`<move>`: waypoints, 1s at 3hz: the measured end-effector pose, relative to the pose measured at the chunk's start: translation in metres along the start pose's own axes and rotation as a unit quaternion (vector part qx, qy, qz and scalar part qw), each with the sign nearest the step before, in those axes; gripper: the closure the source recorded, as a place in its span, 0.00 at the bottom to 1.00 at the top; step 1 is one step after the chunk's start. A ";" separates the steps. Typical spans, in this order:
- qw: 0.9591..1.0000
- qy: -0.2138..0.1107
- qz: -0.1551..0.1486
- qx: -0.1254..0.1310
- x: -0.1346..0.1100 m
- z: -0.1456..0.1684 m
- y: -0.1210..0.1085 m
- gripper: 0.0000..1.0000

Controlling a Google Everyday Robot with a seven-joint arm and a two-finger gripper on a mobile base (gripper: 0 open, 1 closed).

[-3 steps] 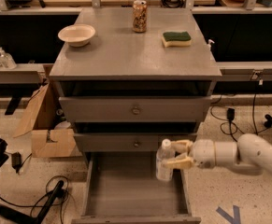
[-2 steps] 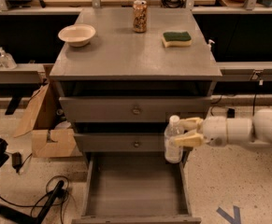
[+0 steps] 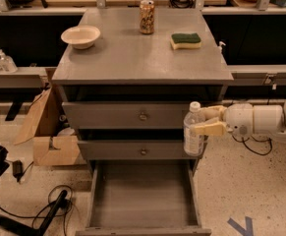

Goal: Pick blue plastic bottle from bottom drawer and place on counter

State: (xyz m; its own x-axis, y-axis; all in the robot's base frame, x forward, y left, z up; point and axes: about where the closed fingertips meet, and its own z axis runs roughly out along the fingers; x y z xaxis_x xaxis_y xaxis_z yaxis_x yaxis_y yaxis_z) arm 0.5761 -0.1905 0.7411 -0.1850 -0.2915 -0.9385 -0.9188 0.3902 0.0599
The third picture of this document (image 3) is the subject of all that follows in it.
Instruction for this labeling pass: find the grey top drawer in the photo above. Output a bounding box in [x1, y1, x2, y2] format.
[63, 101, 189, 130]

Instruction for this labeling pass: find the clear plastic water bottle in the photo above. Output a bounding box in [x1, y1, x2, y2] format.
[184, 101, 205, 156]

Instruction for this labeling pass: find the clear pump bottle right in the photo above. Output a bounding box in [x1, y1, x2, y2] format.
[0, 49, 18, 73]

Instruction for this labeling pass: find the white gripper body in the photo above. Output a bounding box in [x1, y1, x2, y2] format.
[223, 103, 254, 138]

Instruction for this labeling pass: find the black cable on floor right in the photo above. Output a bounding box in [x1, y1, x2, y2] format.
[220, 100, 274, 156]

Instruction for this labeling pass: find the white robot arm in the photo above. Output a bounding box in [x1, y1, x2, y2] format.
[191, 100, 286, 144]

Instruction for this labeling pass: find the black power adapter left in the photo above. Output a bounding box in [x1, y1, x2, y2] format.
[12, 160, 23, 181]

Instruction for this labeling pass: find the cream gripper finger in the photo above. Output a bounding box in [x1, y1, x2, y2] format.
[201, 105, 227, 120]
[191, 121, 227, 136]

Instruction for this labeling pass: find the cream ceramic bowl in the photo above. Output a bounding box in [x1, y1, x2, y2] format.
[61, 26, 100, 49]

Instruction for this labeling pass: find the grey wooden drawer cabinet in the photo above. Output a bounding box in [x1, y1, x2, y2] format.
[51, 7, 235, 236]

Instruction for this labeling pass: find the black stand base left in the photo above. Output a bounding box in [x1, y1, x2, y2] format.
[0, 190, 72, 236]

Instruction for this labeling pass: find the brown cardboard box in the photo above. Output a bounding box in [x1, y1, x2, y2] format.
[13, 67, 86, 167]

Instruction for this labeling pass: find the small white pump dispenser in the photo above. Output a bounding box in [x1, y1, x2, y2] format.
[218, 41, 226, 53]

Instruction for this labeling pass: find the grey middle drawer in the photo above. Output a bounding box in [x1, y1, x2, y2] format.
[78, 140, 203, 160]

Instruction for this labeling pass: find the patterned drink can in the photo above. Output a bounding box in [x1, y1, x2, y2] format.
[140, 0, 154, 34]

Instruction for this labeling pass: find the grey open bottom drawer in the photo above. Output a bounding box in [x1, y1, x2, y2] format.
[76, 160, 211, 236]

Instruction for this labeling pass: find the green yellow sponge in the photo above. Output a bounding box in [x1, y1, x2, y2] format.
[170, 33, 201, 50]

